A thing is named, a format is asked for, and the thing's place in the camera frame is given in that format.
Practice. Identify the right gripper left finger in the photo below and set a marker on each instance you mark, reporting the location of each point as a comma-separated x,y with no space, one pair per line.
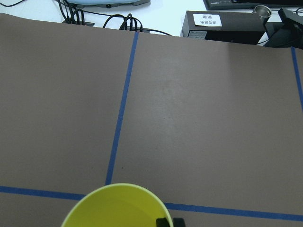
162,222

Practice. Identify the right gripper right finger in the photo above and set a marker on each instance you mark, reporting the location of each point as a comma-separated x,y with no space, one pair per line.
179,222

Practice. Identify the yellow plastic cup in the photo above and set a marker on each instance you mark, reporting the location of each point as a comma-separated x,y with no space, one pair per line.
118,205

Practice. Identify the black box with label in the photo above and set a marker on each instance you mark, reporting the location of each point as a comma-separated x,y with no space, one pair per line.
233,27

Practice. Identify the black keyboard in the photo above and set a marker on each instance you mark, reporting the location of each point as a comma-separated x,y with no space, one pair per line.
249,4

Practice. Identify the black monitor stand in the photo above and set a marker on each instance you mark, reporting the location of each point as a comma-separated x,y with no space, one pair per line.
287,33

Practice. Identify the black water bottle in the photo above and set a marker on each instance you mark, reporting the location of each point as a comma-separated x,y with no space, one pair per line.
263,12

